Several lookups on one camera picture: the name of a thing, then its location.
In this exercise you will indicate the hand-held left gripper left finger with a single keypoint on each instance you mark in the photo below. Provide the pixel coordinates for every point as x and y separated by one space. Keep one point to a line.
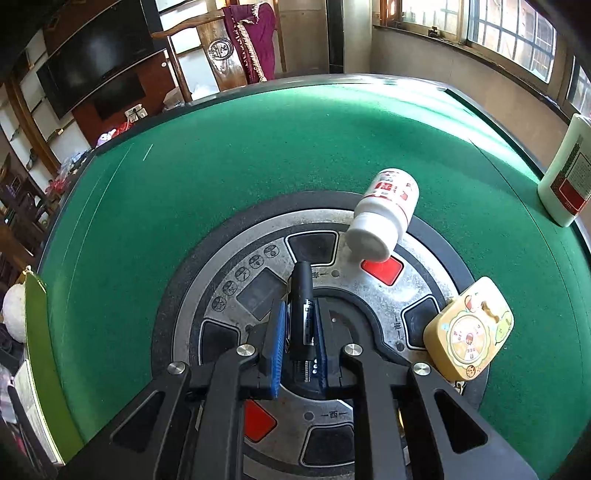
278 355

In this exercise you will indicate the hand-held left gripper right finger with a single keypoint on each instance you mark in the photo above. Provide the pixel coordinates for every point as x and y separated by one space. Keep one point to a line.
321 360

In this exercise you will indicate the black cylindrical device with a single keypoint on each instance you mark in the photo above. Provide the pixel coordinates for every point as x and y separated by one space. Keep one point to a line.
302 314

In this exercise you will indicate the gold-rimmed shallow box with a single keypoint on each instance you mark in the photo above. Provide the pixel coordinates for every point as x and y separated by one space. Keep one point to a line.
51 360

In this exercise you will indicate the round table control panel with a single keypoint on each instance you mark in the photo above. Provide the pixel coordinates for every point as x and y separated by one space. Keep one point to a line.
258 240

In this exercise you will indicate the yellow cartoon print case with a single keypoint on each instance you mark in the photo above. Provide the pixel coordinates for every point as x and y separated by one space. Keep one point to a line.
466 332

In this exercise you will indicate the small white pill bottle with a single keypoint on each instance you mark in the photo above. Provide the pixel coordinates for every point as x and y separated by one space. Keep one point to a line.
383 207

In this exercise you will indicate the white plush ball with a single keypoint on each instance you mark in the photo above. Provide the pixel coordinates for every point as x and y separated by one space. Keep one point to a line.
14 314

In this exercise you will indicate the purple plush toy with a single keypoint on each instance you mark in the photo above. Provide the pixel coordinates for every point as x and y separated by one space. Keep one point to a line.
105 139

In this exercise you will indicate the open cardboard box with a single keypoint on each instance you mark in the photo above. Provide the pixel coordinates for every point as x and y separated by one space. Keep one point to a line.
174 96

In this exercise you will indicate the dark wooden armchair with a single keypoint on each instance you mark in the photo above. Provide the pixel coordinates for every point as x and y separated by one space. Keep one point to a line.
18 249

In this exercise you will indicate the white bottle red label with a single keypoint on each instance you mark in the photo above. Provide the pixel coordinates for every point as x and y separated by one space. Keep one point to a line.
565 184

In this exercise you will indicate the carved wooden chair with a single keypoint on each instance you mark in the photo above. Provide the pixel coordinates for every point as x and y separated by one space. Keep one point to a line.
221 55

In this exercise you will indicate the purple fringed cloth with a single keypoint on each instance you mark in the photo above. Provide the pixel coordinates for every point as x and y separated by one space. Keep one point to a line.
256 41

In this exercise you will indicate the tall black column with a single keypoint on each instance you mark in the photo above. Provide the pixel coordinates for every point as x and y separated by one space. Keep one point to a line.
334 37

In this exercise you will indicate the wooden framed window row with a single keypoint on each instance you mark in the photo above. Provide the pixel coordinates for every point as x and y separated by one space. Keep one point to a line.
508 32

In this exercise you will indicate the white wall socket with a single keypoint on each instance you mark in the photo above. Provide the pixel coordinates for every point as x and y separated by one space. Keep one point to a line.
137 113

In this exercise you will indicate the black wall panel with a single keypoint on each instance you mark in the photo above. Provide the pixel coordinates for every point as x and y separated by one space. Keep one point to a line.
120 97

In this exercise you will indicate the wooden wall shelving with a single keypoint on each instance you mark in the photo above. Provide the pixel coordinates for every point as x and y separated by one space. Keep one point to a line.
23 115

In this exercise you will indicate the black wall television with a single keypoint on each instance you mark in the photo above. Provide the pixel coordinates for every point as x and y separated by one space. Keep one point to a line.
92 55

